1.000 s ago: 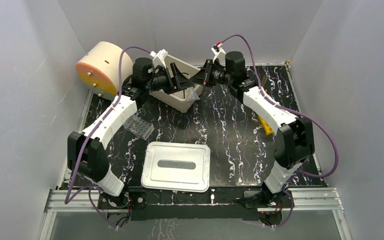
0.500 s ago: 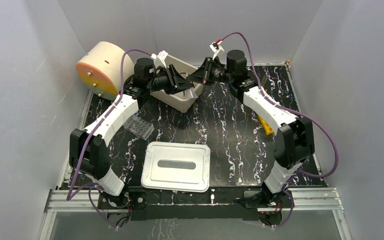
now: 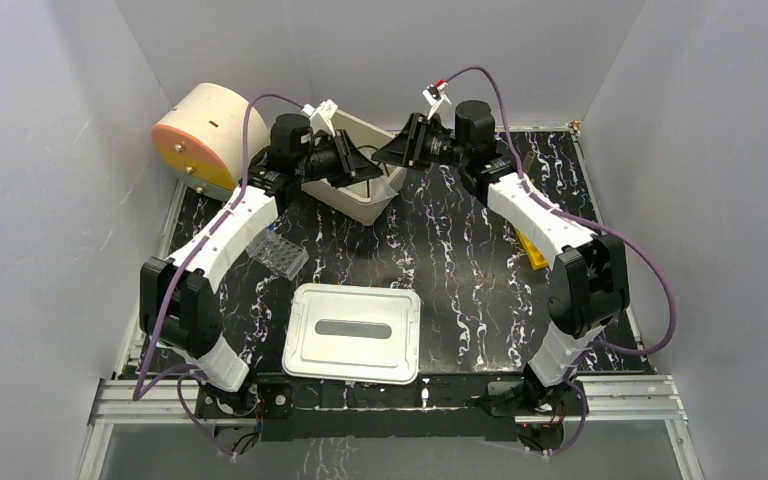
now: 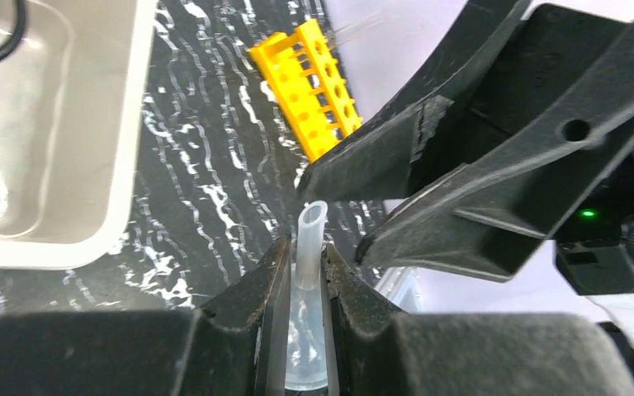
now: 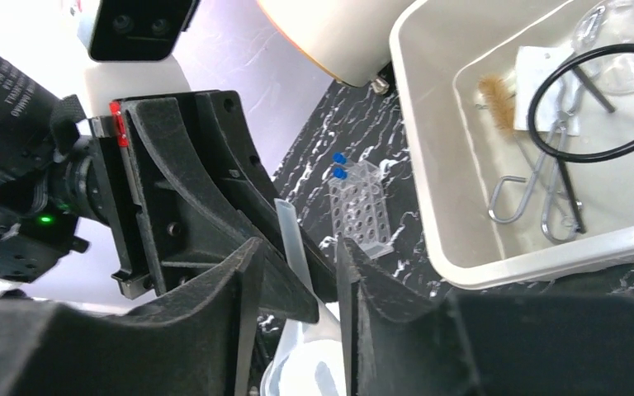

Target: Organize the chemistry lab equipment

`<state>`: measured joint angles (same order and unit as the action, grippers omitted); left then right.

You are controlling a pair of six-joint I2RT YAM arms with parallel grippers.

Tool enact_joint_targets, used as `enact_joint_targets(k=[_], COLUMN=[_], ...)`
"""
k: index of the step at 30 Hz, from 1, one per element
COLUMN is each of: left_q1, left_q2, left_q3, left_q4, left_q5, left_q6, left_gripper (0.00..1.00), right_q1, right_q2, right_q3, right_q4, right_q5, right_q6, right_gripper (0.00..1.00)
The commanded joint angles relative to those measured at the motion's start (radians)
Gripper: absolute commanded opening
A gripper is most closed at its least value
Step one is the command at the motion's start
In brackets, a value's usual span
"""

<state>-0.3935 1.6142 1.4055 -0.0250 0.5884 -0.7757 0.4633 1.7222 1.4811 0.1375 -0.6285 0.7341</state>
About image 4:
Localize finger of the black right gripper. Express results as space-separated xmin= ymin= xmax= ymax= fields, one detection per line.
xmin=296 ymin=1 xmax=530 ymax=201

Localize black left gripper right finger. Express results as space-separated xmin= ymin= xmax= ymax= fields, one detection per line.
xmin=321 ymin=244 xmax=634 ymax=395

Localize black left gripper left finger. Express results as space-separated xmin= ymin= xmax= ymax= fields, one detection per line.
xmin=0 ymin=238 xmax=291 ymax=395

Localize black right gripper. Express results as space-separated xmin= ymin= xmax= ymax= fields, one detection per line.
xmin=355 ymin=5 xmax=634 ymax=295

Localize clear plastic funnel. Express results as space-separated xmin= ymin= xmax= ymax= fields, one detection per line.
xmin=285 ymin=200 xmax=328 ymax=392

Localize clear glass test tube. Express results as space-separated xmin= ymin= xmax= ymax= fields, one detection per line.
xmin=325 ymin=14 xmax=387 ymax=49

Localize yellow test tube rack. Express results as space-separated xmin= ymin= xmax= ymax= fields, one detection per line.
xmin=248 ymin=19 xmax=363 ymax=162

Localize beige plastic bin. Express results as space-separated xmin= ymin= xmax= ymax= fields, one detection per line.
xmin=0 ymin=1 xmax=157 ymax=270

